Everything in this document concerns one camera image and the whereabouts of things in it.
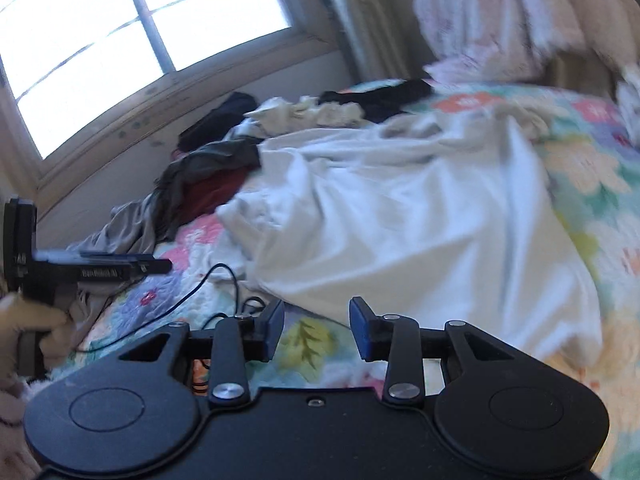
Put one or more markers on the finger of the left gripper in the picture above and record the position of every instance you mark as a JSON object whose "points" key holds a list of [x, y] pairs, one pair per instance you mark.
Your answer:
{"points": [[121, 271], [113, 258]]}

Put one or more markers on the person's left hand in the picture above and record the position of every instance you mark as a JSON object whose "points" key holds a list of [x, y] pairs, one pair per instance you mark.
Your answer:
{"points": [[20, 315]]}

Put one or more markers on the white garment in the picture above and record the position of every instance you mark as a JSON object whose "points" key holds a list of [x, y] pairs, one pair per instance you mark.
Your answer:
{"points": [[435, 216]]}

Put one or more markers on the window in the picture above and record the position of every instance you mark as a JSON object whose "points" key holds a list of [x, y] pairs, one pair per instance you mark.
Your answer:
{"points": [[83, 80]]}

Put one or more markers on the floral quilt bedspread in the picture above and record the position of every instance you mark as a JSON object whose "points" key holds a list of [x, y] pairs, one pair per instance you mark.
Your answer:
{"points": [[594, 186]]}

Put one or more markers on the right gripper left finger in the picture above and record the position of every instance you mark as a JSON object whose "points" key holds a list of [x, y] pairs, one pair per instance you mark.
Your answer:
{"points": [[230, 345]]}

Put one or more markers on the dark garment near wall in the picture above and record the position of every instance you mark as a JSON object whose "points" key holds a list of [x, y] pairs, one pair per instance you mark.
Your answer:
{"points": [[217, 122]]}

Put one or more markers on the dark red garment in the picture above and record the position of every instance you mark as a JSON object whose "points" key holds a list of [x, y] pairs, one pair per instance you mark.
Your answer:
{"points": [[204, 196]]}

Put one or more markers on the pink white blanket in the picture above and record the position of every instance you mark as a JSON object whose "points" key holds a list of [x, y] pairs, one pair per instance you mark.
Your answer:
{"points": [[517, 40]]}

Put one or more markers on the black garment on bed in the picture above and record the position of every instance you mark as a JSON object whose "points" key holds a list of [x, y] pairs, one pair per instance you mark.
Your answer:
{"points": [[382, 103]]}

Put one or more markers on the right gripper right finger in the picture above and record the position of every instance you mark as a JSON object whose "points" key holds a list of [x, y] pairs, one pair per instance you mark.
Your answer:
{"points": [[401, 343]]}

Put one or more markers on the cream crumpled garment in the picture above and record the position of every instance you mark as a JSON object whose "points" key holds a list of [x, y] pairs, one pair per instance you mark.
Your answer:
{"points": [[277, 116]]}

